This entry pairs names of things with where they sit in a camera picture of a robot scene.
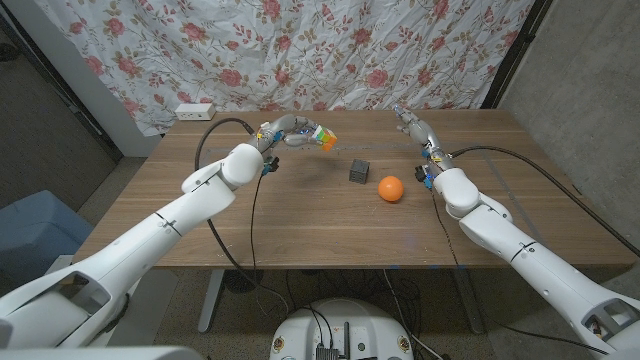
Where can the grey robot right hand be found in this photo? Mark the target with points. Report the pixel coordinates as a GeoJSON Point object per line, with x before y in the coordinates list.
{"type": "Point", "coordinates": [422, 135]}

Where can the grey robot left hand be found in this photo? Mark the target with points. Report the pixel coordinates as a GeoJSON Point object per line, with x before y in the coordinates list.
{"type": "Point", "coordinates": [290, 130]}

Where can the multicoloured Rubik's cube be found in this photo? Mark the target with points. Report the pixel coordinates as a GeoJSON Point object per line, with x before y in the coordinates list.
{"type": "Point", "coordinates": [326, 137]}

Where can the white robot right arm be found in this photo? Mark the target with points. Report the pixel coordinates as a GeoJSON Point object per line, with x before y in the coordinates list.
{"type": "Point", "coordinates": [540, 265]}

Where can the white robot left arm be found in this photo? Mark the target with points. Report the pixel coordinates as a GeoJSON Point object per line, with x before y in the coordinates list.
{"type": "Point", "coordinates": [150, 240]}

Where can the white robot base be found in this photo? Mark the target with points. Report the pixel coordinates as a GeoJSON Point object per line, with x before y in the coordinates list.
{"type": "Point", "coordinates": [345, 320]}

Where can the grey tape outline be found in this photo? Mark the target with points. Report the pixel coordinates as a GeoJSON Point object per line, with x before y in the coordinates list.
{"type": "Point", "coordinates": [380, 146]}

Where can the orange ball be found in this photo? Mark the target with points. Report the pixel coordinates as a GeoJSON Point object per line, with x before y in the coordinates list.
{"type": "Point", "coordinates": [391, 189]}

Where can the dark grey ribbed block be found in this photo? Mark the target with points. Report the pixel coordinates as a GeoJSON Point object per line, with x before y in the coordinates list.
{"type": "Point", "coordinates": [359, 171]}

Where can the floral backdrop cloth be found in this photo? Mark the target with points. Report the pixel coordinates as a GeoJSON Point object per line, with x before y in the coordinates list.
{"type": "Point", "coordinates": [300, 50]}

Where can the white power strip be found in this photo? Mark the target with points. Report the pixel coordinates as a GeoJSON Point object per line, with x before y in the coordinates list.
{"type": "Point", "coordinates": [195, 111]}

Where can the black round floor stand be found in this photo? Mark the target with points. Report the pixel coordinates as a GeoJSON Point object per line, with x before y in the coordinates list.
{"type": "Point", "coordinates": [242, 281]}

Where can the grey table leg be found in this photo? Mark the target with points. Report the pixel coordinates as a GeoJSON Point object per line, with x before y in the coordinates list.
{"type": "Point", "coordinates": [470, 305]}

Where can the white table leg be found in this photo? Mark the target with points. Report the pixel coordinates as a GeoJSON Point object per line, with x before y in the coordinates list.
{"type": "Point", "coordinates": [206, 320]}

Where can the black antenna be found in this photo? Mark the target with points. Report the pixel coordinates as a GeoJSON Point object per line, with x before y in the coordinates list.
{"type": "Point", "coordinates": [346, 340]}

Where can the blue plastic bin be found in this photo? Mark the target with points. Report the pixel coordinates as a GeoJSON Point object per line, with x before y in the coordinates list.
{"type": "Point", "coordinates": [35, 230]}

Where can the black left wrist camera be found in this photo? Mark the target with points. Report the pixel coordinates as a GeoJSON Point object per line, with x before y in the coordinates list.
{"type": "Point", "coordinates": [271, 165]}

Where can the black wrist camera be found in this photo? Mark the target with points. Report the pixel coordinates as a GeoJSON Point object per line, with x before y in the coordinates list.
{"type": "Point", "coordinates": [271, 165]}
{"type": "Point", "coordinates": [423, 176]}

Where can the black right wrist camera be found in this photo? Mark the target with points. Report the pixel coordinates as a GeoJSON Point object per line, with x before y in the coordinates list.
{"type": "Point", "coordinates": [423, 176]}

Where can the black backdrop frame pole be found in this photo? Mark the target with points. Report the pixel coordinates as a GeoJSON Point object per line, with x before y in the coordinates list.
{"type": "Point", "coordinates": [50, 70]}
{"type": "Point", "coordinates": [515, 50]}

